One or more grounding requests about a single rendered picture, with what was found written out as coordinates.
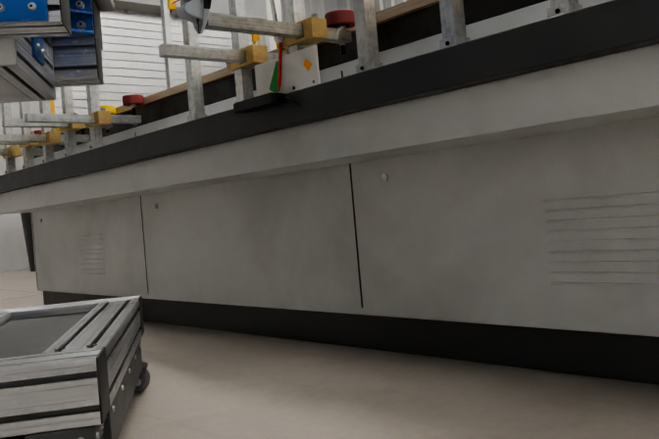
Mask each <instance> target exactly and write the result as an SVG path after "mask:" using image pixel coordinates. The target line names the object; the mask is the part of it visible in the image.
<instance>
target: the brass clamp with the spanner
mask: <svg viewBox="0 0 659 439"><path fill-rule="evenodd" d="M296 24H302V27H303V36H302V37H299V38H296V39H294V38H285V39H284V42H283V43H282V48H284V49H286V50H288V47H289V46H292V45H295V44H303V45H307V46H308V45H311V44H314V43H316V42H319V41H322V40H325V39H328V30H327V20H326V19H321V18H313V17H310V18H308V19H305V20H303V21H300V22H298V23H296Z"/></svg>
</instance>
